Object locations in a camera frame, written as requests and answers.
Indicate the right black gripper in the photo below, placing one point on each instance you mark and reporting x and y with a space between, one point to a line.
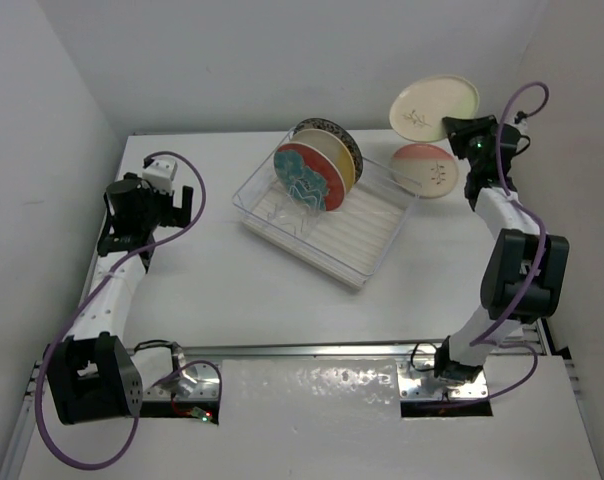
460 129

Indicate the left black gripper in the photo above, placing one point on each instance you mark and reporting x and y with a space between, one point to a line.
175 216

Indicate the cream green twig plate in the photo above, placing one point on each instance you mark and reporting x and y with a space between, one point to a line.
417 112

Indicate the pink cream leaf plate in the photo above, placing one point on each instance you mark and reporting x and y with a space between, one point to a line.
424 170

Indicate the red blue floral plate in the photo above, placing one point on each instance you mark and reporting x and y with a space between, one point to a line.
309 176

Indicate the cream yellow plate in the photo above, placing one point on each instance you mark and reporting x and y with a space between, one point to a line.
333 148

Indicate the blue patterned rim plate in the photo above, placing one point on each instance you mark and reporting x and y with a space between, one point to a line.
342 134

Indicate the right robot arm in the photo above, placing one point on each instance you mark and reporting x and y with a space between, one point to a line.
524 276

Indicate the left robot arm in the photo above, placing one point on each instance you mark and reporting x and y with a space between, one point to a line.
91 375

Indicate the clear dish rack tray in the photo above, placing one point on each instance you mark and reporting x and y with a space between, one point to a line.
349 243

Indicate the small circuit board LED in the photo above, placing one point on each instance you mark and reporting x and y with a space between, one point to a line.
189 410

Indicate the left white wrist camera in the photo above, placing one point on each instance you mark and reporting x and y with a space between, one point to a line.
160 174

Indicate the wire plate holder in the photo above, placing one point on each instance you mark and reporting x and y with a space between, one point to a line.
290 215

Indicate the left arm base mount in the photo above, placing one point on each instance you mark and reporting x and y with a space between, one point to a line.
197 378

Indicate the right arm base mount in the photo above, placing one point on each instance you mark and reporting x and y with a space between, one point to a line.
417 383

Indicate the aluminium rail frame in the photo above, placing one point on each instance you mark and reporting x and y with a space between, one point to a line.
308 390

